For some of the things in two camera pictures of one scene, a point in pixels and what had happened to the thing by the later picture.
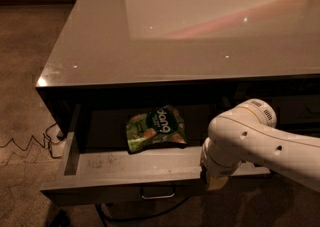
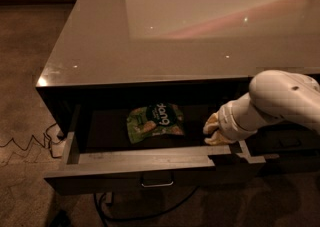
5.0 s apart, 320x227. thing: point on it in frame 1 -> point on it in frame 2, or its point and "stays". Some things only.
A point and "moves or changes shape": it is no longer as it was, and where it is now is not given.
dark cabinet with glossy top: x=187 y=41 stays
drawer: x=135 y=154 moves or changes shape
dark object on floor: x=61 y=220 stays
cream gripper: x=218 y=171 -> x=227 y=121
